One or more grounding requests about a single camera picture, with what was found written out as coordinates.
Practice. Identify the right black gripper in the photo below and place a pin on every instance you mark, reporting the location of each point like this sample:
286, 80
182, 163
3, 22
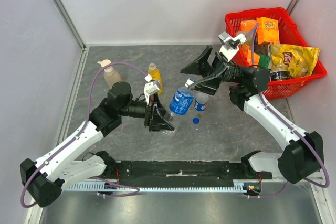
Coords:
219, 69

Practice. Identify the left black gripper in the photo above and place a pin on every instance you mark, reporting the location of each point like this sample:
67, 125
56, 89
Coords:
155, 118

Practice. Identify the white blue pocari cap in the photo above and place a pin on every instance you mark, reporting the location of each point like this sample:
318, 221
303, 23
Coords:
189, 82

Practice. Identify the clear blue label bottle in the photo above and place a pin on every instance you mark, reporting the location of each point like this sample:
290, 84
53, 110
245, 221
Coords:
201, 100

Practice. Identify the crushed clear water bottle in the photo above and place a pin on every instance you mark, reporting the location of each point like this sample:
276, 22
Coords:
178, 108

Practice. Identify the yellow juice bottle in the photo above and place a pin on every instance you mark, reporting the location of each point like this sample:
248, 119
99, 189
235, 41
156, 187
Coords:
155, 74

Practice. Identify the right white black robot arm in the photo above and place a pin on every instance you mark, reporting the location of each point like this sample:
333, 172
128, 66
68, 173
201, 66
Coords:
302, 151

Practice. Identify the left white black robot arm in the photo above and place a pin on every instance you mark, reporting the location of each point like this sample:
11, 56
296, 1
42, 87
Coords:
46, 177

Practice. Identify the beige pump soap bottle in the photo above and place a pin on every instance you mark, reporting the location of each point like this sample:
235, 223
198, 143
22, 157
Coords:
111, 76

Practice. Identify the orange packet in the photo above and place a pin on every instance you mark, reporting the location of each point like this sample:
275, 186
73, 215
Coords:
250, 59

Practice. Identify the green package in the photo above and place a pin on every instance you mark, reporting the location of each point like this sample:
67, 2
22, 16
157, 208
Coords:
264, 61

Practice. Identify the small orange box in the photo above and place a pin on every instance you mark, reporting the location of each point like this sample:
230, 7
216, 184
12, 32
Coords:
247, 25

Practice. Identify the dark can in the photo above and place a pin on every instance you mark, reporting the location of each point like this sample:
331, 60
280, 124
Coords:
280, 75

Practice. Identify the orange scrub daddy box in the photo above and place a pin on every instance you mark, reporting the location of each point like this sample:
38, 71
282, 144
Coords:
267, 31

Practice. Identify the yellow chips bag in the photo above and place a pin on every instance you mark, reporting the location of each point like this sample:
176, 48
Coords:
299, 61

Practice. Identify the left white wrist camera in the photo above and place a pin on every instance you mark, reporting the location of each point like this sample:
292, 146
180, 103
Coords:
151, 87

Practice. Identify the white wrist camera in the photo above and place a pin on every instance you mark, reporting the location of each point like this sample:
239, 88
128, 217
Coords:
230, 45
151, 87

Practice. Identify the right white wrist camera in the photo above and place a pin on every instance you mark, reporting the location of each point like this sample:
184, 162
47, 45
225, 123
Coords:
230, 45

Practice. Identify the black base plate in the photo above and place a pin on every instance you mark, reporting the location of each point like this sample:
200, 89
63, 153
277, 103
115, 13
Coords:
181, 174

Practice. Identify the white cable duct rail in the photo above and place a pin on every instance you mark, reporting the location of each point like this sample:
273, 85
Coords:
102, 187

